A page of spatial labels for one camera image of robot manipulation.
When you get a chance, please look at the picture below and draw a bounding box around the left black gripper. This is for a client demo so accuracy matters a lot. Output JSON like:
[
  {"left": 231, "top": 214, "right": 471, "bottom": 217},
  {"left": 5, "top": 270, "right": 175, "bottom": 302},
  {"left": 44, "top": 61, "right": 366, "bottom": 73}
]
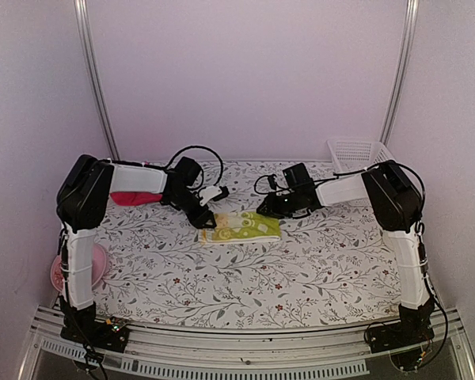
[{"left": 166, "top": 188, "right": 215, "bottom": 229}]

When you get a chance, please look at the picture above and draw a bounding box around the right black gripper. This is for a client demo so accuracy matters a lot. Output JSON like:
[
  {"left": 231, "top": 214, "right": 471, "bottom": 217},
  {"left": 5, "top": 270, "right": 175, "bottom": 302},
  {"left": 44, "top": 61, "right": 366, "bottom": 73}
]
[{"left": 259, "top": 190, "right": 302, "bottom": 219}]

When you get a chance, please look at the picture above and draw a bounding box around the green white patterned towel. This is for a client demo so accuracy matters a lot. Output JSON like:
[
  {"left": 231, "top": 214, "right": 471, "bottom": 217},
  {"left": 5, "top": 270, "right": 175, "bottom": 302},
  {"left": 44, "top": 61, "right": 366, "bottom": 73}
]
[{"left": 198, "top": 211, "right": 282, "bottom": 245}]

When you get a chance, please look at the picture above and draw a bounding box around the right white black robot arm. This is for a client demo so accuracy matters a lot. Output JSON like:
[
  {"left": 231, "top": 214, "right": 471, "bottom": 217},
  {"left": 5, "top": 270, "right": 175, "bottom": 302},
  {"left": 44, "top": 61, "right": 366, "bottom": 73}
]
[{"left": 256, "top": 160, "right": 435, "bottom": 345}]

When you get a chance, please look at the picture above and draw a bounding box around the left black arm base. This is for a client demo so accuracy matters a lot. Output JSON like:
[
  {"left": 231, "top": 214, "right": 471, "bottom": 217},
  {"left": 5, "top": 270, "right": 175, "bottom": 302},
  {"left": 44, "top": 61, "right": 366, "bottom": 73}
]
[{"left": 60, "top": 306, "right": 130, "bottom": 353}]

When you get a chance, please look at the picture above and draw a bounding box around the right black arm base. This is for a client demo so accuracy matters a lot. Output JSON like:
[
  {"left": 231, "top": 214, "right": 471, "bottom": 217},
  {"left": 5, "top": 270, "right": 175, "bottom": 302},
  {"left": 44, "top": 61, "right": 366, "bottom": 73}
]
[{"left": 363, "top": 306, "right": 435, "bottom": 353}]

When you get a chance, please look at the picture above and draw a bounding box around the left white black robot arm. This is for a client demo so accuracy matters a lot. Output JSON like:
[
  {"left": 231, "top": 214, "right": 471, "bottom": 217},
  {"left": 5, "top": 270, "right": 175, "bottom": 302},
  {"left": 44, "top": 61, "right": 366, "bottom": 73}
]
[{"left": 56, "top": 154, "right": 216, "bottom": 310}]

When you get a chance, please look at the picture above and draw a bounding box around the floral patterned table mat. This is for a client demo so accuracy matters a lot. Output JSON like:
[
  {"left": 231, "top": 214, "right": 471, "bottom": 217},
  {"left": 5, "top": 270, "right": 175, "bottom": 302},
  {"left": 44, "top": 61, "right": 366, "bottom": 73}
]
[{"left": 75, "top": 159, "right": 435, "bottom": 330}]

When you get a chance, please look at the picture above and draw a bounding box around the pink red towel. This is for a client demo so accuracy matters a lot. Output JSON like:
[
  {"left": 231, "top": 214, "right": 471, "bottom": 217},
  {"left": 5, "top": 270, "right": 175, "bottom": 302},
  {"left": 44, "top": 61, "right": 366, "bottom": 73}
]
[{"left": 110, "top": 192, "right": 162, "bottom": 207}]

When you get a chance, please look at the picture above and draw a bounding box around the white plastic mesh basket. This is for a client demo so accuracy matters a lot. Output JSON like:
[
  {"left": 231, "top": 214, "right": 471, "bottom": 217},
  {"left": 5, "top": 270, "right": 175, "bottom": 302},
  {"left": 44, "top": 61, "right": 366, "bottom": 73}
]
[{"left": 317, "top": 138, "right": 394, "bottom": 207}]

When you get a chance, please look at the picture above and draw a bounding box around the pink plastic bowl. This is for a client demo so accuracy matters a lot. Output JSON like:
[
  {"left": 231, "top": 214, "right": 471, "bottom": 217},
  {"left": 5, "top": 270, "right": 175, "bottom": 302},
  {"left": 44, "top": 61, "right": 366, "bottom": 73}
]
[{"left": 50, "top": 243, "right": 108, "bottom": 292}]

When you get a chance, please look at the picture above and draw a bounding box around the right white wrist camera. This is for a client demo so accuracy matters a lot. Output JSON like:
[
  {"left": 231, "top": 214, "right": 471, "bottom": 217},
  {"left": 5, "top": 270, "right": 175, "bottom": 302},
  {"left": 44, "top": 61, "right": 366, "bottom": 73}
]
[{"left": 257, "top": 174, "right": 289, "bottom": 195}]

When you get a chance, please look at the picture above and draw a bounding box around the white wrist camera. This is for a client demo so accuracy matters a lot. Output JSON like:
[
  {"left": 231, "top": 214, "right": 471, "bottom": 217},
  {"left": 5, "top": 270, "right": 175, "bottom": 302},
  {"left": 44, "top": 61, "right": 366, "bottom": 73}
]
[
  {"left": 257, "top": 174, "right": 289, "bottom": 195},
  {"left": 198, "top": 185, "right": 229, "bottom": 206}
]

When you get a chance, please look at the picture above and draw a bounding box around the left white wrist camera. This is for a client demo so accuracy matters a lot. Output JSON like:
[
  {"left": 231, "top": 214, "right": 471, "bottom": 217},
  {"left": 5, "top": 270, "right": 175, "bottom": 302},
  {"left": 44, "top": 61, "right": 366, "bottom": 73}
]
[{"left": 198, "top": 185, "right": 229, "bottom": 206}]

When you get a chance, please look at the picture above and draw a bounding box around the left black camera cable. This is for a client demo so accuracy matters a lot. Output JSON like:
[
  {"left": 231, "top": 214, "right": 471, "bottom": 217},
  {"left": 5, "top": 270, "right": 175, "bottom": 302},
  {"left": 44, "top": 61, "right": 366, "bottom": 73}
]
[{"left": 164, "top": 145, "right": 226, "bottom": 191}]

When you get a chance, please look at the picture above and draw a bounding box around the black camera cable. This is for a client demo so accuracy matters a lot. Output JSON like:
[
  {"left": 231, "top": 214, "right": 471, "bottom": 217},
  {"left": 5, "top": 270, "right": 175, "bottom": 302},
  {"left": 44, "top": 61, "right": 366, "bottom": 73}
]
[
  {"left": 253, "top": 160, "right": 427, "bottom": 234},
  {"left": 164, "top": 145, "right": 226, "bottom": 191}
]

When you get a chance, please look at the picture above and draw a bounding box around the right black camera cable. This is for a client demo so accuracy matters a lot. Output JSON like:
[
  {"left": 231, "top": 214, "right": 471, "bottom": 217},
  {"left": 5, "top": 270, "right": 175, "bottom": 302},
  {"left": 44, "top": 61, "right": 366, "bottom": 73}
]
[{"left": 253, "top": 160, "right": 427, "bottom": 234}]

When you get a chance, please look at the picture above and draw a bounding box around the aluminium front rail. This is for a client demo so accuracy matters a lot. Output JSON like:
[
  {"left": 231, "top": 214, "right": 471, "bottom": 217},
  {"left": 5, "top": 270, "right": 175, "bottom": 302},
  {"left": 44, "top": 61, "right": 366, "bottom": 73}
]
[{"left": 18, "top": 306, "right": 475, "bottom": 379}]

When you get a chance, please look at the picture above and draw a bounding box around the right aluminium frame post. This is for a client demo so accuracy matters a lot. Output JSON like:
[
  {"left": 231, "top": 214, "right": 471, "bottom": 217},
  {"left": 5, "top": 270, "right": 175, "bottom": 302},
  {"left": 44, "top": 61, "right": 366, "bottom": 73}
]
[{"left": 380, "top": 0, "right": 420, "bottom": 146}]

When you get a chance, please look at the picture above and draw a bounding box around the aluminium frame post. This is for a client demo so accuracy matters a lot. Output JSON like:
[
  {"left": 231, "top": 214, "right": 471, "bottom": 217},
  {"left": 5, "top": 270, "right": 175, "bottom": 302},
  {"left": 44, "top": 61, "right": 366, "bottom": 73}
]
[
  {"left": 74, "top": 0, "right": 120, "bottom": 160},
  {"left": 380, "top": 0, "right": 420, "bottom": 146}
]

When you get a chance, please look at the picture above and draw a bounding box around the left aluminium frame post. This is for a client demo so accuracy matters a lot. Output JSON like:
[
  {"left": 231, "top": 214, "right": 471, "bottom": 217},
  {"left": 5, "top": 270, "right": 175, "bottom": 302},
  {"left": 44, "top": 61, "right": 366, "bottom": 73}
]
[{"left": 74, "top": 0, "right": 120, "bottom": 160}]

